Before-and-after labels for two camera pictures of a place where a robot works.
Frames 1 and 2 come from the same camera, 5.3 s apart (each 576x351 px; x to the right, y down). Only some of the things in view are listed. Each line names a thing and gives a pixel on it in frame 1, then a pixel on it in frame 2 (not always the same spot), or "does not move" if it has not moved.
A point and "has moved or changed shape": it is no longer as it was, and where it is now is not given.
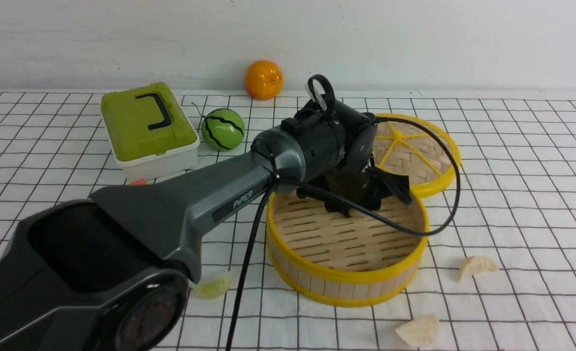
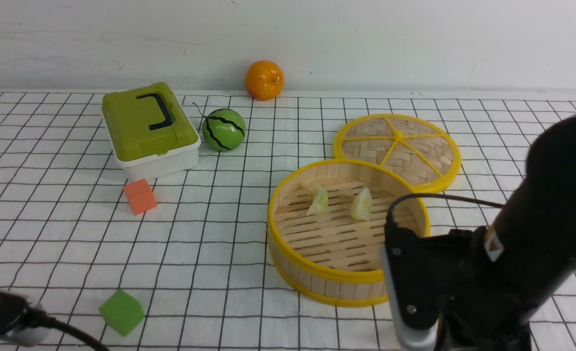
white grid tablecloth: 517,268 does not move
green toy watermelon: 223,129 does not move
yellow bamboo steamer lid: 428,160 does not move
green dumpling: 214,287 has moved or changed shape
